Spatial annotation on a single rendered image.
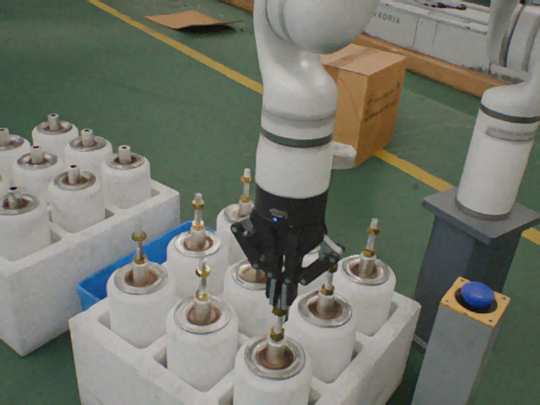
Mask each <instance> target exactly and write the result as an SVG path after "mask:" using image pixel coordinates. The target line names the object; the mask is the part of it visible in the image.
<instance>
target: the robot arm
mask: <svg viewBox="0 0 540 405"><path fill-rule="evenodd" d="M379 1H380V0H255V1H254V14H253V17H254V30H255V37H256V49H257V56H258V63H259V68H260V73H262V81H263V87H264V92H263V101H262V128H260V137H259V142H258V145H257V150H256V177H255V191H254V208H253V210H252V211H251V213H250V214H249V215H245V214H242V215H241V216H240V217H238V218H237V220H236V221H235V222H234V223H233V224H232V225H231V226H230V230H231V232H232V234H233V235H234V237H235V238H236V241H237V243H238V245H240V247H241V249H242V250H243V252H244V254H245V256H246V258H247V260H248V261H249V262H250V263H251V265H252V267H253V268H254V269H256V270H259V269H261V270H262V271H264V272H265V273H266V276H267V282H266V292H265V295H266V298H267V299H269V301H268V304H269V305H274V306H275V305H276V303H277V298H278V295H279V294H280V306H279V307H280V308H281V310H285V311H286V310H287V308H288V307H289V306H291V305H292V304H293V302H294V301H296V299H297V296H298V287H299V283H300V284H302V285H308V284H310V283H311V282H312V281H314V280H315V279H316V278H319V277H320V276H321V275H322V274H323V273H324V272H325V271H327V270H329V269H330V268H332V267H333V266H335V265H336V264H337V262H338V260H340V259H341V257H342V255H343V253H344V252H345V246H344V245H343V244H336V245H335V244H334V243H333V242H332V240H331V239H330V238H329V237H328V235H327V234H328V228H327V226H326V224H325V212H326V205H327V200H328V193H329V186H330V179H331V171H332V169H343V170H345V169H351V168H353V167H354V164H355V158H356V150H355V149H354V147H353V146H351V145H347V144H343V143H335V142H333V141H332V139H333V133H334V125H335V117H336V110H337V102H338V89H337V85H336V83H335V81H334V79H333V78H332V77H331V76H330V75H328V74H327V71H326V70H325V69H324V67H323V66H322V64H321V58H320V55H328V54H333V53H335V52H338V51H341V50H343V49H344V48H346V47H347V46H348V45H349V44H350V43H351V42H353V41H355V40H356V39H357V38H358V37H359V36H360V35H361V32H362V31H363V30H364V29H365V27H367V25H368V24H369V22H370V19H371V17H372V16H373V14H374V12H375V9H376V6H377V4H378V2H379ZM520 1H521V0H491V4H490V11H489V24H488V30H487V39H486V42H485V44H486V54H487V57H488V59H489V60H490V61H491V62H492V63H493V64H494V65H497V66H500V67H503V68H511V69H515V70H519V71H524V72H525V73H530V78H529V79H528V80H527V81H524V82H522V83H519V84H511V85H502V86H495V87H492V89H487V90H486V91H485V92H484V93H483V97H482V99H481V104H480V107H479V111H478V117H477V120H476V124H475V128H474V131H473V134H472V138H471V142H470V144H469V148H468V152H467V157H466V162H465V165H464V168H463V172H462V178H461V181H460V186H459V189H457V192H456V199H455V204H456V206H457V208H459V209H460V210H461V211H463V212H464V213H466V214H468V215H470V216H473V217H475V218H479V219H482V220H488V221H500V220H501V219H506V218H507V217H508V216H509V214H510V210H511V209H512V206H514V203H515V200H516V195H517V193H518V190H519V187H520V184H521V178H522V176H523V173H524V169H525V167H526V164H527V157H529V154H530V152H531V149H532V144H533V141H534V138H535V134H536V131H537V127H538V124H539V121H540V8H537V7H532V6H525V4H520V3H519V2H520ZM318 245H320V247H321V249H320V250H319V253H318V256H319V258H317V259H316V260H315V261H313V262H312V263H311V264H310V265H309V266H308V267H302V262H303V258H304V256H306V255H307V254H308V253H310V252H311V250H312V249H314V248H315V247H316V246H318ZM254 248H255V249H254ZM284 256H285V259H284ZM282 267H285V269H284V271H282Z"/></svg>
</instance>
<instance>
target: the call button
mask: <svg viewBox="0 0 540 405"><path fill-rule="evenodd" d="M462 296H463V298H464V300H465V301H466V302H467V303H468V304H469V305H471V306H473V307H478V308H484V307H486V306H487V305H490V304H491V303H492V302H493V301H494V291H493V290H492V289H491V288H490V287H489V286H488V285H485V284H483V283H478V282H468V283H465V284H463V286H462Z"/></svg>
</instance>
